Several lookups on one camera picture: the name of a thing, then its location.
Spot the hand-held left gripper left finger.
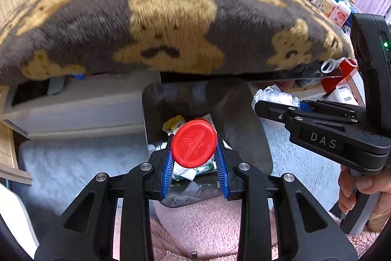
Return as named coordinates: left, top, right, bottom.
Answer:
left=34, top=134, right=176, bottom=261

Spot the green and white wrapper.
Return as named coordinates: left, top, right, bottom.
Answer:
left=173, top=157, right=218, bottom=182

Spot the white plastic box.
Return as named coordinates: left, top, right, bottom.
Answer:
left=334, top=86, right=366, bottom=106

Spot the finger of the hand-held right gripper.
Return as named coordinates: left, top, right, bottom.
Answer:
left=300, top=99, right=367, bottom=114
left=254, top=99, right=366, bottom=131

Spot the white wooden bed frame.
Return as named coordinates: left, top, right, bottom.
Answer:
left=0, top=69, right=163, bottom=140

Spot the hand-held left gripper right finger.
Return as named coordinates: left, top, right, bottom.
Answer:
left=214, top=139, right=358, bottom=261

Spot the light blue fluffy rug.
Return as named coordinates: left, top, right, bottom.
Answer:
left=17, top=119, right=346, bottom=261

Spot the pink fleece jacket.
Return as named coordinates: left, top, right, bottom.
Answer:
left=111, top=195, right=391, bottom=261

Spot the yellow wrapper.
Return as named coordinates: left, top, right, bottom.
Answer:
left=162, top=115, right=187, bottom=136

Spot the white and pink container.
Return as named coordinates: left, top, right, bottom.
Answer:
left=329, top=0, right=352, bottom=27

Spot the person's right hand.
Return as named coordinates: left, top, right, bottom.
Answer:
left=338, top=165, right=391, bottom=233

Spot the clear plastic wrap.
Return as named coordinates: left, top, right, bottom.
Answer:
left=252, top=85, right=302, bottom=131

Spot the red box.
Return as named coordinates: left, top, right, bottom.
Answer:
left=320, top=60, right=365, bottom=97

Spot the white plastic bag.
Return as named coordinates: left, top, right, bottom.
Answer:
left=320, top=57, right=358, bottom=74

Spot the wooden board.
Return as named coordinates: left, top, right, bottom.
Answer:
left=0, top=86, right=33, bottom=186

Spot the black trash bin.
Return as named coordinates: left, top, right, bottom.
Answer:
left=142, top=79, right=273, bottom=208

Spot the grey teddy bear pattern cushion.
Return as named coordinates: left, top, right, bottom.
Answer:
left=0, top=0, right=357, bottom=82

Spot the red round bottle cap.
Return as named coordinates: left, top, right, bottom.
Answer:
left=170, top=116, right=219, bottom=170

